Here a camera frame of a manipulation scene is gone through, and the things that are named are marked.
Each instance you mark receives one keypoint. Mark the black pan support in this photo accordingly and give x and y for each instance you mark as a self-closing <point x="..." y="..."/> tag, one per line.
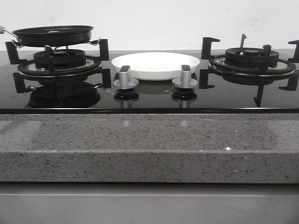
<point x="273" y="69"/>
<point x="53" y="78"/>

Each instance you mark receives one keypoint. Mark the left silver stove knob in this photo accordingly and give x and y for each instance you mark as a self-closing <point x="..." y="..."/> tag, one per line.
<point x="125" y="80"/>

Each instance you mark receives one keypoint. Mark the black frying pan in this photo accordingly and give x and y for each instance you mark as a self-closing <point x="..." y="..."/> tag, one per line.
<point x="68" y="34"/>

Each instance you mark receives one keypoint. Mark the left black gas burner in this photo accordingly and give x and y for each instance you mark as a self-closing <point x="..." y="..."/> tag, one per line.
<point x="61" y="59"/>

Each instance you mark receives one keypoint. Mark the left black pan support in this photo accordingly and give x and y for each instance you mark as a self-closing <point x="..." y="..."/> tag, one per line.
<point x="53" y="78"/>

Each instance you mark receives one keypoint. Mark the black gas burner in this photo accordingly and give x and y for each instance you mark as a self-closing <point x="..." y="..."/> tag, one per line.
<point x="249" y="58"/>
<point x="61" y="59"/>

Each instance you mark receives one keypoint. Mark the silver stove knob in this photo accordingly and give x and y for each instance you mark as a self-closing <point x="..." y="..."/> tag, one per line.
<point x="125" y="80"/>
<point x="185" y="81"/>

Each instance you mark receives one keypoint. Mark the right silver stove knob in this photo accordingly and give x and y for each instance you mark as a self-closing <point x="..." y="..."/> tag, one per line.
<point x="185" y="81"/>

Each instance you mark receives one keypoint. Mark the grey cabinet front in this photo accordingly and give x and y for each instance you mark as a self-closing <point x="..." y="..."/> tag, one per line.
<point x="148" y="204"/>

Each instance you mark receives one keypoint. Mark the black glass gas hob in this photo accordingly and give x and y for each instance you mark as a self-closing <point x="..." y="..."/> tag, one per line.
<point x="94" y="93"/>

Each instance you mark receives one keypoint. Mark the white plate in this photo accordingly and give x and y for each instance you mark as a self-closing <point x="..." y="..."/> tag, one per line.
<point x="155" y="66"/>

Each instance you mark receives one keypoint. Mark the chrome wire pan trivet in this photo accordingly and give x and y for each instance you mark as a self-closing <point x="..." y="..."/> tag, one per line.
<point x="18" y="45"/>

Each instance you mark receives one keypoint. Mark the right black pan support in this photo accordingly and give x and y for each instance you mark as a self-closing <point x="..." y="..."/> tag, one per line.
<point x="273" y="69"/>

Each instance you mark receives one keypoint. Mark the right black gas burner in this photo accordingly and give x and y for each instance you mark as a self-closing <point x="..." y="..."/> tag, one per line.
<point x="249" y="58"/>

